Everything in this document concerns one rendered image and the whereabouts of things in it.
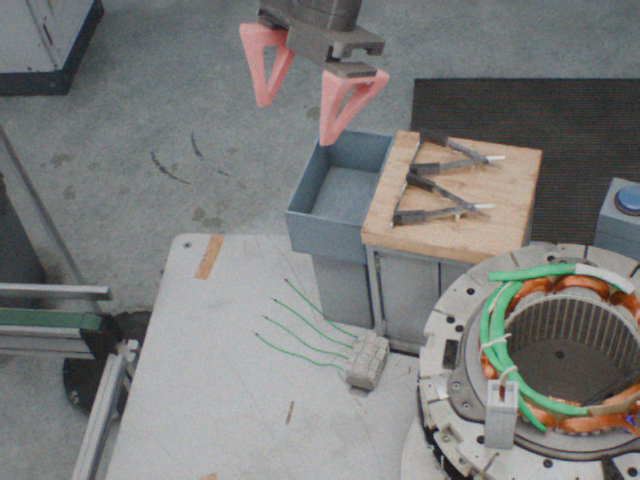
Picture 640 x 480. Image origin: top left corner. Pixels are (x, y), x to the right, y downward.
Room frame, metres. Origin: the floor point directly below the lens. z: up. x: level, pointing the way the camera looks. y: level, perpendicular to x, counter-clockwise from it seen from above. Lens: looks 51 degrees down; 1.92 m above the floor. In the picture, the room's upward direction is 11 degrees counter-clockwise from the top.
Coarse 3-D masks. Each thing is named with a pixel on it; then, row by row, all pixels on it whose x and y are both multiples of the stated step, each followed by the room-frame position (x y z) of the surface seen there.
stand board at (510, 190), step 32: (448, 160) 0.81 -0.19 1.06; (512, 160) 0.79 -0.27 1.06; (384, 192) 0.77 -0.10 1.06; (416, 192) 0.76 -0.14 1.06; (480, 192) 0.74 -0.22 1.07; (512, 192) 0.73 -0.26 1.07; (384, 224) 0.72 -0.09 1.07; (416, 224) 0.71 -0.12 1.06; (448, 224) 0.70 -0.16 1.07; (480, 224) 0.69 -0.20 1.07; (512, 224) 0.68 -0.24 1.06; (448, 256) 0.66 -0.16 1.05; (480, 256) 0.64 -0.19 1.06
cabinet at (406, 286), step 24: (528, 240) 0.78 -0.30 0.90; (384, 264) 0.71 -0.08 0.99; (408, 264) 0.70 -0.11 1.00; (432, 264) 0.68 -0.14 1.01; (456, 264) 0.66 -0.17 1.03; (384, 288) 0.71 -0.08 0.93; (408, 288) 0.70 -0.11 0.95; (432, 288) 0.68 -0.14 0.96; (384, 312) 0.71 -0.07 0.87; (408, 312) 0.70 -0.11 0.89; (384, 336) 0.71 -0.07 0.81; (408, 336) 0.70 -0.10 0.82
